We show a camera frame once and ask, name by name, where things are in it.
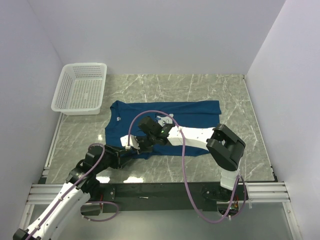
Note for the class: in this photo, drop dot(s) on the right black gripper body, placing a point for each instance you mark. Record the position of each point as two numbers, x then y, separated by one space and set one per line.
146 143

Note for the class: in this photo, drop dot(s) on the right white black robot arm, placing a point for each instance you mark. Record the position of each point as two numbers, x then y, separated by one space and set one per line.
225 147

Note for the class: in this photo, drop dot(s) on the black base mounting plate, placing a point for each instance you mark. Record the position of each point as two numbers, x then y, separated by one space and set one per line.
159 196

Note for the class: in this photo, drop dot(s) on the white perforated plastic basket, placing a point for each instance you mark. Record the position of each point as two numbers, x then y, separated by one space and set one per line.
80 89

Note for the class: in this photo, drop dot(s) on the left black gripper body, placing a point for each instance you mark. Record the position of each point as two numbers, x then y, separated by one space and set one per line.
112 157

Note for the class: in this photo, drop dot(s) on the blue printed t-shirt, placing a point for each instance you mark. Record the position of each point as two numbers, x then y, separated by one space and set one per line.
201 114

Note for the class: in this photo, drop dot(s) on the aluminium extrusion rail frame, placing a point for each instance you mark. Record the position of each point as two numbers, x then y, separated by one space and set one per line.
74 134

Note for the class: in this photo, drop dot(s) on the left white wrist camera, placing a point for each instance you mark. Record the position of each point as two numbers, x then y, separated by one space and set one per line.
128 141

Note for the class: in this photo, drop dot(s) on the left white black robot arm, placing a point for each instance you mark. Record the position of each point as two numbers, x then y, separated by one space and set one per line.
80 185

